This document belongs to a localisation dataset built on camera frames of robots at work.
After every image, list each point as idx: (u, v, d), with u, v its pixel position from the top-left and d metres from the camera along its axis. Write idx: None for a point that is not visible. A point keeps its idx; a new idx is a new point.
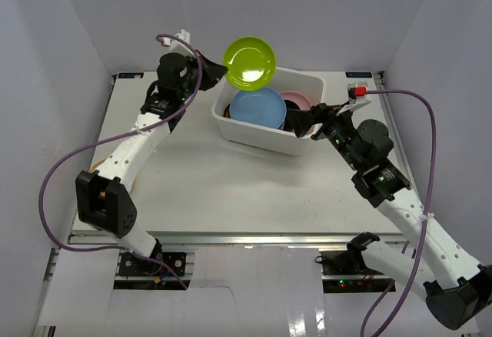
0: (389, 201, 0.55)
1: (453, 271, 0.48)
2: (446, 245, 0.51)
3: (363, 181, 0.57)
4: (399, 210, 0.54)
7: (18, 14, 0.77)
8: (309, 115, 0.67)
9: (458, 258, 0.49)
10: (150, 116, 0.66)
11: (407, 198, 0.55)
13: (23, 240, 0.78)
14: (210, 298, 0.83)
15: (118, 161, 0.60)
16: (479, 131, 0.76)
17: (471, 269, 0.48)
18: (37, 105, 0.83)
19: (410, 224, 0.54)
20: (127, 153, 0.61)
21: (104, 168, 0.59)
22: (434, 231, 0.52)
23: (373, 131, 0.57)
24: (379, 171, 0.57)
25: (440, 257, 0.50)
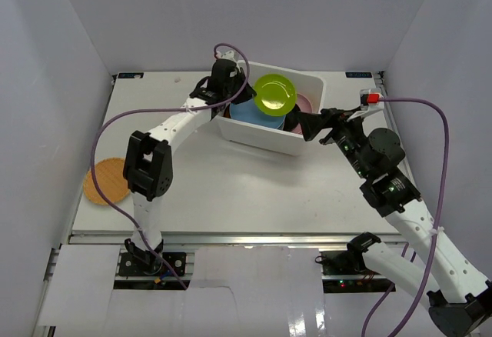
0: (399, 212, 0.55)
1: (461, 288, 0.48)
2: (454, 260, 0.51)
3: (372, 190, 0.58)
4: (408, 223, 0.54)
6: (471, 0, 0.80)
7: (18, 15, 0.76)
8: (319, 118, 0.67)
9: (466, 274, 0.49)
10: (197, 101, 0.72)
11: (417, 211, 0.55)
13: (24, 241, 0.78)
14: (211, 298, 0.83)
15: (167, 128, 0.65)
16: (478, 133, 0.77)
17: (479, 285, 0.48)
18: (37, 106, 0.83)
19: (419, 237, 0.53)
20: (177, 125, 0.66)
21: (156, 132, 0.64)
22: (443, 245, 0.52)
23: (383, 140, 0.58)
24: (389, 181, 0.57)
25: (449, 271, 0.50)
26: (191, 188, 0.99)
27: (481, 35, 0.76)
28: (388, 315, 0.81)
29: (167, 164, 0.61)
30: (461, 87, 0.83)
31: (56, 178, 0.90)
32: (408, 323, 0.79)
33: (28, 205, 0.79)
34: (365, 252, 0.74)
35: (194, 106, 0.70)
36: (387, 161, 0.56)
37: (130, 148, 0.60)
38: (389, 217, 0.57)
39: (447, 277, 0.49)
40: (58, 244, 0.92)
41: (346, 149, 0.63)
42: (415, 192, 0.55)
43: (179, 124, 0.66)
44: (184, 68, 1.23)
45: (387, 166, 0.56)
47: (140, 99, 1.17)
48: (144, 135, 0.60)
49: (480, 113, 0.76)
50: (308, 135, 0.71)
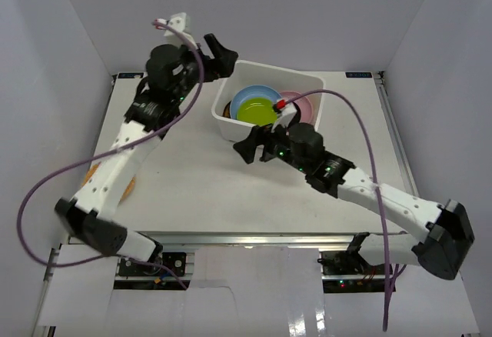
0: (342, 185, 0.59)
1: (420, 220, 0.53)
2: (403, 200, 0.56)
3: (317, 178, 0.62)
4: (353, 188, 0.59)
6: None
7: (18, 14, 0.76)
8: (249, 138, 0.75)
9: (418, 207, 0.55)
10: (134, 129, 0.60)
11: (357, 178, 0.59)
13: (24, 241, 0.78)
14: (210, 298, 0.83)
15: (96, 188, 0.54)
16: (478, 132, 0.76)
17: (433, 211, 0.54)
18: (36, 105, 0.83)
19: (367, 196, 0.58)
20: (110, 175, 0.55)
21: (82, 196, 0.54)
22: (389, 193, 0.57)
23: (298, 131, 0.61)
24: (326, 165, 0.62)
25: (403, 211, 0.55)
26: (190, 188, 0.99)
27: (480, 33, 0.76)
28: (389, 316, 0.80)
29: (111, 228, 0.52)
30: (460, 86, 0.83)
31: (56, 178, 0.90)
32: (408, 323, 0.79)
33: (28, 204, 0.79)
34: (360, 250, 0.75)
35: (131, 141, 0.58)
36: (311, 145, 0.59)
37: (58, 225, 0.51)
38: (340, 195, 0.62)
39: (406, 216, 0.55)
40: (58, 244, 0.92)
41: (281, 155, 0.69)
42: (347, 164, 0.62)
43: (111, 175, 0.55)
44: None
45: (314, 151, 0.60)
47: None
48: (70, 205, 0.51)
49: (479, 111, 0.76)
50: (248, 159, 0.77)
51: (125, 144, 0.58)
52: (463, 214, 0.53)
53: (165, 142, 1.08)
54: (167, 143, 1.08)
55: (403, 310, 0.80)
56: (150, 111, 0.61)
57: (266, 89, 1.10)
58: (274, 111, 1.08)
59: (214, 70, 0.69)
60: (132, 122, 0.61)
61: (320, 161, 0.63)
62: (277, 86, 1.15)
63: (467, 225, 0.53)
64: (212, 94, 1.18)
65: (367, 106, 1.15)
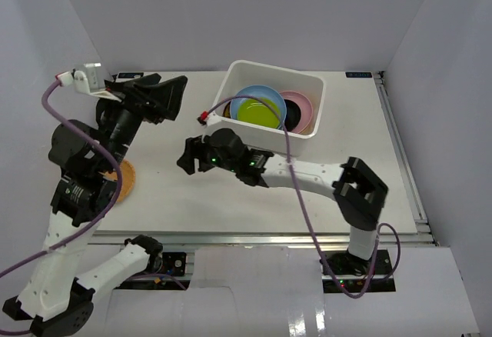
0: (264, 173, 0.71)
1: (328, 180, 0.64)
2: (313, 169, 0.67)
3: (249, 174, 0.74)
4: (273, 172, 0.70)
6: None
7: (18, 14, 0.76)
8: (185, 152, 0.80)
9: (325, 171, 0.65)
10: (64, 225, 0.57)
11: (275, 163, 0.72)
13: (24, 241, 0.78)
14: (210, 298, 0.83)
15: (36, 291, 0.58)
16: (478, 131, 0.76)
17: (337, 170, 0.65)
18: (37, 105, 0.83)
19: (284, 176, 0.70)
20: (45, 280, 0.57)
21: (28, 298, 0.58)
22: (300, 166, 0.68)
23: (220, 138, 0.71)
24: (251, 159, 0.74)
25: (314, 178, 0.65)
26: (191, 188, 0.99)
27: (479, 34, 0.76)
28: (389, 316, 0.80)
29: (62, 321, 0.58)
30: (460, 86, 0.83)
31: (56, 178, 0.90)
32: (408, 323, 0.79)
33: (28, 204, 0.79)
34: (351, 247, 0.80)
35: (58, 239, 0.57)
36: (231, 147, 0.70)
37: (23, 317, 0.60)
38: (269, 183, 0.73)
39: (317, 182, 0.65)
40: None
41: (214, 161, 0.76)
42: (264, 153, 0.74)
43: (45, 281, 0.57)
44: (184, 68, 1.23)
45: (234, 151, 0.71)
47: None
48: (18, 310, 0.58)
49: (478, 112, 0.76)
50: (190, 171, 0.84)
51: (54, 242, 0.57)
52: (364, 166, 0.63)
53: (165, 143, 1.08)
54: (167, 143, 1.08)
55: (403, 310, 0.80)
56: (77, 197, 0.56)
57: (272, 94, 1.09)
58: (274, 111, 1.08)
59: (153, 113, 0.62)
60: (62, 212, 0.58)
61: (247, 157, 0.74)
62: (277, 86, 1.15)
63: (370, 175, 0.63)
64: (212, 94, 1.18)
65: (367, 107, 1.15)
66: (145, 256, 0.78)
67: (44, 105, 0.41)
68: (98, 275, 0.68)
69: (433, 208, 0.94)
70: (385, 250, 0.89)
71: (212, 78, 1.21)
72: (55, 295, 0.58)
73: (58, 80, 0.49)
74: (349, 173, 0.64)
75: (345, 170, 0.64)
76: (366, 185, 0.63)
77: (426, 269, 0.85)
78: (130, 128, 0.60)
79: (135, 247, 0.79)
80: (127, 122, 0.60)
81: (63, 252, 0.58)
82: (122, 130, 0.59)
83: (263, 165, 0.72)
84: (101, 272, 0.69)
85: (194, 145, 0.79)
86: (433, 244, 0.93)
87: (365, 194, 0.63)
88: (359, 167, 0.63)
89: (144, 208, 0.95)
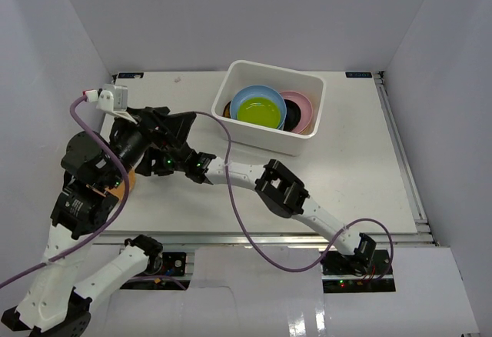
0: (206, 172, 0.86)
1: (251, 178, 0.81)
2: (243, 168, 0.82)
3: (197, 174, 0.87)
4: (214, 172, 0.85)
6: None
7: (17, 14, 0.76)
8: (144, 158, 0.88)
9: (250, 170, 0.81)
10: (63, 238, 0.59)
11: (216, 164, 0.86)
13: (24, 241, 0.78)
14: (211, 298, 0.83)
15: (35, 302, 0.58)
16: (478, 132, 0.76)
17: (259, 170, 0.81)
18: (37, 105, 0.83)
19: (222, 175, 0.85)
20: (44, 291, 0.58)
21: (25, 308, 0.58)
22: (234, 166, 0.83)
23: None
24: (198, 161, 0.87)
25: (244, 177, 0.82)
26: (190, 188, 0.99)
27: (478, 34, 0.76)
28: (389, 316, 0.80)
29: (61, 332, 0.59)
30: (459, 87, 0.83)
31: (57, 178, 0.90)
32: (408, 323, 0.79)
33: (28, 204, 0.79)
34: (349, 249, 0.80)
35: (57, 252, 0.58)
36: (179, 152, 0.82)
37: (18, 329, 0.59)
38: (213, 181, 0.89)
39: (246, 179, 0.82)
40: None
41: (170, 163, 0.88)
42: (209, 155, 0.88)
43: (44, 292, 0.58)
44: (184, 68, 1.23)
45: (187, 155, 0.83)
47: (141, 99, 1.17)
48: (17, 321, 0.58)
49: (478, 112, 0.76)
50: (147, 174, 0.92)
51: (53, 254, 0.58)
52: (280, 166, 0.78)
53: None
54: None
55: (403, 310, 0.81)
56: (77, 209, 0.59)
57: (274, 95, 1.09)
58: (274, 111, 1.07)
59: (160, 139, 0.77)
60: (61, 226, 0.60)
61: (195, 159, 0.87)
62: (277, 86, 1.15)
63: (287, 174, 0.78)
64: (212, 94, 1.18)
65: (367, 106, 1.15)
66: (145, 258, 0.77)
67: (74, 115, 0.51)
68: (94, 281, 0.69)
69: (433, 208, 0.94)
70: (385, 250, 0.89)
71: (212, 78, 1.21)
72: (54, 305, 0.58)
73: (84, 96, 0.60)
74: (271, 171, 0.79)
75: (267, 170, 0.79)
76: (284, 181, 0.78)
77: (426, 270, 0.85)
78: (137, 149, 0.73)
79: (134, 248, 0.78)
80: (137, 143, 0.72)
81: (62, 264, 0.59)
82: (131, 148, 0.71)
83: (206, 165, 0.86)
84: (98, 279, 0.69)
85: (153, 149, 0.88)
86: (433, 244, 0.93)
87: (284, 190, 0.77)
88: (277, 168, 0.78)
89: (144, 208, 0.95)
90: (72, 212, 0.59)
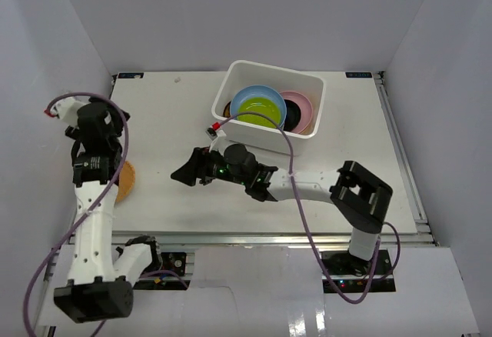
0: (270, 185, 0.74)
1: (325, 186, 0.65)
2: (311, 177, 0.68)
3: (259, 191, 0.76)
4: (277, 185, 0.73)
6: None
7: (16, 14, 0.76)
8: (191, 161, 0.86)
9: (323, 178, 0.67)
10: (93, 187, 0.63)
11: (279, 176, 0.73)
13: (24, 241, 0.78)
14: (211, 298, 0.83)
15: (88, 258, 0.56)
16: (478, 132, 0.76)
17: (333, 177, 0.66)
18: (37, 105, 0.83)
19: (287, 188, 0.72)
20: (94, 241, 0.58)
21: (78, 271, 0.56)
22: (302, 175, 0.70)
23: (234, 153, 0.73)
24: (259, 175, 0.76)
25: (314, 185, 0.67)
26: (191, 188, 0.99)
27: (479, 34, 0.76)
28: (389, 316, 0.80)
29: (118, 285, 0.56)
30: (460, 87, 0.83)
31: (57, 178, 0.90)
32: (408, 322, 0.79)
33: (28, 204, 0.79)
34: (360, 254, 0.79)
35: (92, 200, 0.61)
36: (247, 162, 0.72)
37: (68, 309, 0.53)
38: (277, 196, 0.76)
39: (316, 189, 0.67)
40: None
41: (221, 172, 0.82)
42: (271, 168, 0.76)
43: (94, 242, 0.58)
44: (184, 68, 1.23)
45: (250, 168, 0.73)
47: (141, 99, 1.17)
48: (71, 288, 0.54)
49: (478, 111, 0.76)
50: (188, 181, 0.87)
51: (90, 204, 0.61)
52: (357, 168, 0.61)
53: (165, 143, 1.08)
54: (167, 144, 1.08)
55: (403, 311, 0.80)
56: (97, 164, 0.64)
57: (275, 95, 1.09)
58: (274, 111, 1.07)
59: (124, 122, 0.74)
60: (87, 182, 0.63)
61: (256, 173, 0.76)
62: (277, 86, 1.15)
63: (370, 178, 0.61)
64: (212, 94, 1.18)
65: (367, 106, 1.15)
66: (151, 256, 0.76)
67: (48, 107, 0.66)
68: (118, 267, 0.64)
69: (433, 208, 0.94)
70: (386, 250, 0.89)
71: (211, 78, 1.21)
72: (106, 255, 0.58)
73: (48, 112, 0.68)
74: (347, 176, 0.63)
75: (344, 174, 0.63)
76: (367, 188, 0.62)
77: (427, 269, 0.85)
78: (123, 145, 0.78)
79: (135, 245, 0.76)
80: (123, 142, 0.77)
81: (101, 210, 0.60)
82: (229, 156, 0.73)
83: (269, 180, 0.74)
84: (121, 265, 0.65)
85: (201, 155, 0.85)
86: (433, 244, 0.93)
87: (368, 197, 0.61)
88: (354, 170, 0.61)
89: (144, 208, 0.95)
90: (94, 165, 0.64)
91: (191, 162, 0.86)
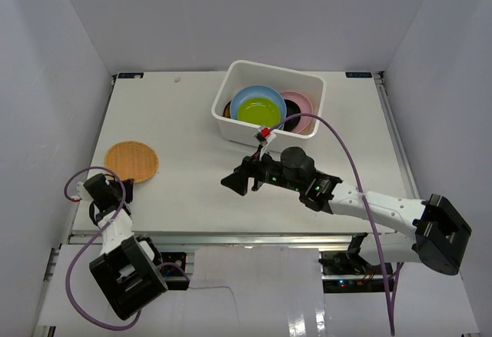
0: (331, 199, 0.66)
1: (407, 218, 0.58)
2: (390, 204, 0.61)
3: (314, 199, 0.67)
4: (342, 201, 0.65)
6: None
7: (16, 14, 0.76)
8: (241, 170, 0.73)
9: (403, 207, 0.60)
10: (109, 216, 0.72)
11: (344, 191, 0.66)
13: (24, 241, 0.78)
14: (211, 298, 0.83)
15: (114, 237, 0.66)
16: (479, 132, 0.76)
17: (418, 208, 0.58)
18: (36, 105, 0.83)
19: (354, 206, 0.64)
20: (117, 227, 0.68)
21: (107, 248, 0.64)
22: (376, 198, 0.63)
23: (294, 157, 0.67)
24: (317, 184, 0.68)
25: (392, 214, 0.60)
26: (191, 188, 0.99)
27: (478, 35, 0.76)
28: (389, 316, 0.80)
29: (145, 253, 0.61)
30: (460, 86, 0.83)
31: (55, 178, 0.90)
32: (408, 322, 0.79)
33: (29, 204, 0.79)
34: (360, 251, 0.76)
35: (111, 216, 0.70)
36: (305, 168, 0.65)
37: (104, 278, 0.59)
38: (335, 210, 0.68)
39: (393, 218, 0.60)
40: (58, 244, 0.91)
41: (276, 180, 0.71)
42: (333, 179, 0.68)
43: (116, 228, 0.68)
44: (184, 68, 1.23)
45: (307, 172, 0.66)
47: (140, 99, 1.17)
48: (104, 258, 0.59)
49: (479, 111, 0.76)
50: (241, 189, 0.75)
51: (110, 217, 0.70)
52: (447, 205, 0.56)
53: (164, 143, 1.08)
54: (167, 144, 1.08)
55: (403, 310, 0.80)
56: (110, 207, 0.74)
57: (275, 95, 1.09)
58: (275, 111, 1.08)
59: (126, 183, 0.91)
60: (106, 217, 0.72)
61: (313, 180, 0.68)
62: (277, 86, 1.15)
63: (454, 216, 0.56)
64: (211, 94, 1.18)
65: (367, 106, 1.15)
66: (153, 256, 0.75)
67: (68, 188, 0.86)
68: None
69: None
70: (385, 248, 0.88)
71: (211, 78, 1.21)
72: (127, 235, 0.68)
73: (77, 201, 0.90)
74: (430, 211, 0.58)
75: (427, 208, 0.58)
76: (447, 225, 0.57)
77: (426, 269, 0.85)
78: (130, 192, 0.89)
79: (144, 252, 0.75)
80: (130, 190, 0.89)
81: (121, 217, 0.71)
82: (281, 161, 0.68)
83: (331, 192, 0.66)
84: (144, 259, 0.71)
85: (251, 164, 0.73)
86: None
87: (449, 235, 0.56)
88: (443, 207, 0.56)
89: (144, 208, 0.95)
90: (111, 207, 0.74)
91: (241, 171, 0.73)
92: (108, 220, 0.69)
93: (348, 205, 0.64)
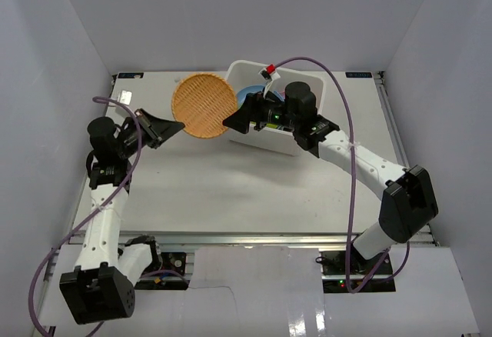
0: (322, 141, 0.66)
1: (381, 177, 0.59)
2: (373, 161, 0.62)
3: (307, 136, 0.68)
4: (330, 147, 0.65)
6: None
7: (16, 15, 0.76)
8: (244, 108, 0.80)
9: (383, 168, 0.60)
10: (104, 189, 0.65)
11: (336, 137, 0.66)
13: (24, 240, 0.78)
14: (210, 298, 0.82)
15: (96, 246, 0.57)
16: (479, 131, 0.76)
17: (397, 171, 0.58)
18: (36, 105, 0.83)
19: (342, 155, 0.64)
20: (103, 231, 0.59)
21: (83, 259, 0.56)
22: (362, 155, 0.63)
23: (296, 89, 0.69)
24: (314, 125, 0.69)
25: (370, 170, 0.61)
26: (191, 188, 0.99)
27: (477, 35, 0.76)
28: (389, 316, 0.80)
29: (121, 278, 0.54)
30: (460, 85, 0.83)
31: (55, 178, 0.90)
32: (408, 322, 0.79)
33: (29, 203, 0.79)
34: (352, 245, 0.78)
35: (105, 198, 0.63)
36: (304, 103, 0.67)
37: (72, 298, 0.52)
38: (321, 155, 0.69)
39: (371, 174, 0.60)
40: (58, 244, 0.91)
41: (277, 118, 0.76)
42: (333, 127, 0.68)
43: (100, 235, 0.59)
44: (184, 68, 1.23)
45: (306, 107, 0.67)
47: (140, 99, 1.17)
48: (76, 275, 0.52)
49: (479, 110, 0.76)
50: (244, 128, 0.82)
51: (102, 201, 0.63)
52: (424, 178, 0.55)
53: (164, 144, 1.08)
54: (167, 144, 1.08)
55: (403, 310, 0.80)
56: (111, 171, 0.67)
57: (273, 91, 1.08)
58: None
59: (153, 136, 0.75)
60: (101, 184, 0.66)
61: (310, 119, 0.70)
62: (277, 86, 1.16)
63: (427, 193, 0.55)
64: None
65: (367, 106, 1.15)
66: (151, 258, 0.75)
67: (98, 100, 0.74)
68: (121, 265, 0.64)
69: None
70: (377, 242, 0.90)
71: None
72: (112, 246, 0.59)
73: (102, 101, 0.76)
74: (407, 179, 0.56)
75: (404, 176, 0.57)
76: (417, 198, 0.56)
77: (426, 269, 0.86)
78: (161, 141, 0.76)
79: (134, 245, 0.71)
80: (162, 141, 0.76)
81: (113, 205, 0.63)
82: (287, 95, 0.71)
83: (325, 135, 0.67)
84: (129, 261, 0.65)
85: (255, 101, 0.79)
86: (433, 244, 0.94)
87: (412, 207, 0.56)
88: (420, 178, 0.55)
89: (144, 208, 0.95)
90: (110, 171, 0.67)
91: (244, 108, 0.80)
92: (98, 205, 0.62)
93: (337, 152, 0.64)
